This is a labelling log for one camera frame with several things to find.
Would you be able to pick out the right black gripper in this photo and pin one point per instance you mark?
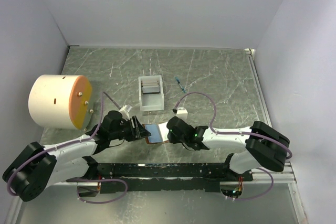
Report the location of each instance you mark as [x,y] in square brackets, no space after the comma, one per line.
[172,139]

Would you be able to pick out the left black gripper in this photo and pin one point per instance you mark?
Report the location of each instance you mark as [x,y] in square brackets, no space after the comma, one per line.
[143,132]

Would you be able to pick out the brown leather card holder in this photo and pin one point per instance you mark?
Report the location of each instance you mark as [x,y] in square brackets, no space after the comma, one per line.
[159,133]

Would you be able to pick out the white card tray box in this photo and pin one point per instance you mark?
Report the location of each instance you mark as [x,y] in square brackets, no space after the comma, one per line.
[151,102]

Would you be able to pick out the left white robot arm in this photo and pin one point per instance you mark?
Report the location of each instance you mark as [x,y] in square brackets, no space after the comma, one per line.
[40,166]

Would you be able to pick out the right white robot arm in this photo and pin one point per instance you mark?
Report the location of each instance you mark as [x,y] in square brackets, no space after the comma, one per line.
[261,145]

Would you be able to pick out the blue pen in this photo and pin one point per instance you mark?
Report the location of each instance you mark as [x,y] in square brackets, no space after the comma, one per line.
[180,85]

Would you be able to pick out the white cylinder with orange lid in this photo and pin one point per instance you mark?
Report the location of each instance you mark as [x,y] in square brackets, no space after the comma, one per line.
[61,101]

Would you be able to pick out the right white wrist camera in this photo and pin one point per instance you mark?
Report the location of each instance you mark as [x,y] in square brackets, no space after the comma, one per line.
[182,113]

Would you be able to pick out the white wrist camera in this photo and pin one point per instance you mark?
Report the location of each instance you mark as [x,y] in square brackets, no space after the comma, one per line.
[125,111]
[182,113]

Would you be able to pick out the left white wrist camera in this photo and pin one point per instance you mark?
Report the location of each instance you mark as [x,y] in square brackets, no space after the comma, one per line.
[125,111]

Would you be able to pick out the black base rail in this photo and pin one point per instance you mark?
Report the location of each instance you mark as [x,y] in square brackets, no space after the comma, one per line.
[164,176]

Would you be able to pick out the white corner bracket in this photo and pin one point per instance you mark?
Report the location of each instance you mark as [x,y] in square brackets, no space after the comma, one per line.
[250,51]

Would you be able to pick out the aluminium frame rail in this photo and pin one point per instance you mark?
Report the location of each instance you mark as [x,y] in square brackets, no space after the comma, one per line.
[287,176]

